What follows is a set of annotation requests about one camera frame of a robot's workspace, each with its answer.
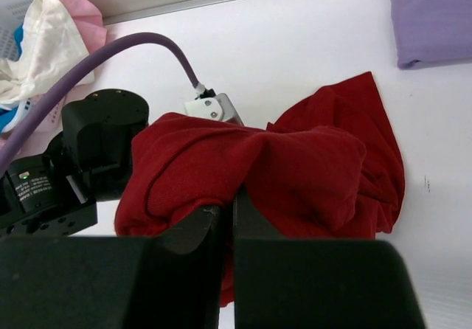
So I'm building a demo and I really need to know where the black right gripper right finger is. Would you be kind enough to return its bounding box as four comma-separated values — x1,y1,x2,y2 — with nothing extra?
233,189,426,328

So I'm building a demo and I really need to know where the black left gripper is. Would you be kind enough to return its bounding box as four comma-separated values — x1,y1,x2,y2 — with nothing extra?
1,89,149,238

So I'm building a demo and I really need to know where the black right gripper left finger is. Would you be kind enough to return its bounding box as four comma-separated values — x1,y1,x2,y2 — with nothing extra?
1,207,223,328

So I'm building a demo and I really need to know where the red t shirt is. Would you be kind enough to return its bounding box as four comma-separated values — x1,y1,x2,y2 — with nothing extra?
114,71,406,308

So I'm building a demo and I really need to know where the pink t shirt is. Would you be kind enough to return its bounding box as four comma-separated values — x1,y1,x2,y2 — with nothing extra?
1,0,107,144

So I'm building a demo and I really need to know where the blue t shirt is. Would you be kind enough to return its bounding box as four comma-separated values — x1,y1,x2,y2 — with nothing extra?
1,21,35,134

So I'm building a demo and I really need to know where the cream white t shirt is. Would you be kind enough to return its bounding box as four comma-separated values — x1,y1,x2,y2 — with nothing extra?
0,0,95,105

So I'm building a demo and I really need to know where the white plastic laundry basket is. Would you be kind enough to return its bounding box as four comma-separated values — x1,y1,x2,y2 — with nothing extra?
0,0,32,60

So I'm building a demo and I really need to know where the folded purple t shirt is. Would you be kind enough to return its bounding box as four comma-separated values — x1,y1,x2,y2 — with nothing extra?
390,0,471,69

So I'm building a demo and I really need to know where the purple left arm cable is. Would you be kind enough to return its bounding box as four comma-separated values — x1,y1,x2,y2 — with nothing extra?
0,32,204,167

